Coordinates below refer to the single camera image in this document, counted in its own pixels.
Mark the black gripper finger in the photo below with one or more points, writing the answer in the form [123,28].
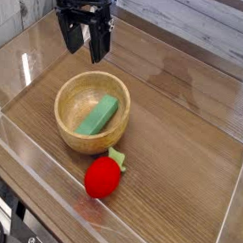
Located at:
[71,32]
[99,40]

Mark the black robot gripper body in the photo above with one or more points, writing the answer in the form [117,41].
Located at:
[72,12]

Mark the green rectangular block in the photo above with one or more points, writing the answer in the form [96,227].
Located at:
[98,116]

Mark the red plush strawberry toy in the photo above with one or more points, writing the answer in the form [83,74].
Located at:
[103,176]

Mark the clear acrylic tray enclosure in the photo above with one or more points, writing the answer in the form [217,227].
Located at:
[179,124]

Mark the black metal frame bracket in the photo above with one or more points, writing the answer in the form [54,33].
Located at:
[19,229]

